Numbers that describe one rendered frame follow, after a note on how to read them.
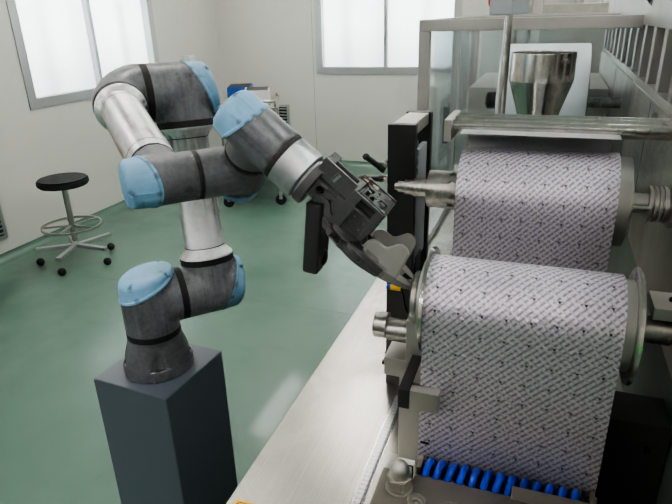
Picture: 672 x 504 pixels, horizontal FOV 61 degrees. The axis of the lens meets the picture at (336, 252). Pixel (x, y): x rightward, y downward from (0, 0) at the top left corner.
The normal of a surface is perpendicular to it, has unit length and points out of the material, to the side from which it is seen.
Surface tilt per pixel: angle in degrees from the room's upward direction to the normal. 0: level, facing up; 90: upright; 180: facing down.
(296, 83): 90
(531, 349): 90
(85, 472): 0
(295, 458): 0
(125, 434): 90
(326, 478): 0
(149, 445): 90
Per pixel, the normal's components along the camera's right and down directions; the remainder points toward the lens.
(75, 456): -0.03, -0.92
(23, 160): 0.94, 0.11
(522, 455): -0.33, 0.37
